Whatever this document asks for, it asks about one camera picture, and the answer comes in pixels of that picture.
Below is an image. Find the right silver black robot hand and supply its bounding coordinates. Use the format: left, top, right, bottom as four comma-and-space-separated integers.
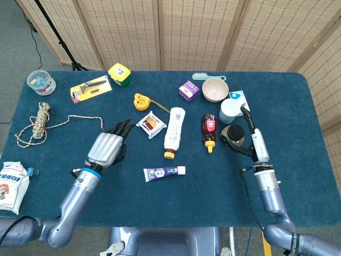
230, 106, 270, 163

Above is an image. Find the purple white toothpaste tube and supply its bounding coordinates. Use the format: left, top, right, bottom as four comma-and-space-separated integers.
143, 165, 186, 183

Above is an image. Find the white drink bottle yellow cap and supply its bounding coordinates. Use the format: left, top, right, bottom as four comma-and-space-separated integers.
163, 107, 186, 160

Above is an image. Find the glass seed jar black lid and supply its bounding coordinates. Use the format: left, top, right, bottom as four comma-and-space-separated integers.
220, 124, 246, 149

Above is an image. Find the light blue cup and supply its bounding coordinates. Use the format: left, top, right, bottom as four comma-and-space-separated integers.
218, 98, 246, 125

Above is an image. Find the red sauce bottle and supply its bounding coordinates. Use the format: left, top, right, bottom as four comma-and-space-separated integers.
201, 114, 218, 154

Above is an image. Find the white blue flat packet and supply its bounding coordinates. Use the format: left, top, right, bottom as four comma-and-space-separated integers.
228, 90, 251, 117

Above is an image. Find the beige bowl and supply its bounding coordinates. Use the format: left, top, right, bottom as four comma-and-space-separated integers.
201, 77, 229, 103

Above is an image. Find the purple tissue pack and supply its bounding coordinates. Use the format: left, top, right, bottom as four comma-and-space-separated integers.
178, 80, 200, 103

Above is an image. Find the teal brush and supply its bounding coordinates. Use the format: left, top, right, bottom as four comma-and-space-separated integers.
192, 72, 227, 82

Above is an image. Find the blue table cloth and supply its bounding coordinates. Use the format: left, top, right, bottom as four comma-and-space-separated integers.
0, 70, 341, 228

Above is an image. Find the white red snack packet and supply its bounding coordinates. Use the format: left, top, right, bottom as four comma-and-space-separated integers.
135, 110, 167, 140

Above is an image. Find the yellow orange tape measure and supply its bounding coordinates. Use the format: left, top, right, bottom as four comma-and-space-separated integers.
134, 93, 171, 113

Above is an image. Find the grey-blue robot torso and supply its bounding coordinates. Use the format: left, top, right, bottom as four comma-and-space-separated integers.
100, 226, 232, 256

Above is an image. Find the green container yellow lid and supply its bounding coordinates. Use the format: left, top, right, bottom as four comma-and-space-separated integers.
108, 62, 132, 87

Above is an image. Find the razor in yellow blister pack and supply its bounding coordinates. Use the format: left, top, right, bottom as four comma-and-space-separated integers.
70, 75, 113, 105

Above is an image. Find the clear plastic jar of clips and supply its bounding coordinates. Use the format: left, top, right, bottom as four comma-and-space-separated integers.
26, 69, 57, 96

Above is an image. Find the black tripod stand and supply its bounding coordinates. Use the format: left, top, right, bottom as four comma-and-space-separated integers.
34, 0, 89, 71

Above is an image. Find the white sugar bag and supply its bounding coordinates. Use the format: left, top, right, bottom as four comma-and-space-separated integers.
0, 161, 30, 215

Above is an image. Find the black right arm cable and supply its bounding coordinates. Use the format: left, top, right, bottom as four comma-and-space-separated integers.
240, 166, 264, 230

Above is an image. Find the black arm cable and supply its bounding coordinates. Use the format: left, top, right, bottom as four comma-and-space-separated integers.
0, 167, 88, 242
240, 166, 264, 230

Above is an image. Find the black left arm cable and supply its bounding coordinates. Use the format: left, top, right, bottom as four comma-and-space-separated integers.
0, 167, 88, 242

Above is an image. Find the braided beige rope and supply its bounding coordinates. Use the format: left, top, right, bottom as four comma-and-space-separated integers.
14, 102, 104, 149

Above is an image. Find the black floor cable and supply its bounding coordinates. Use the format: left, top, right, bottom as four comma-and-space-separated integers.
0, 0, 43, 125

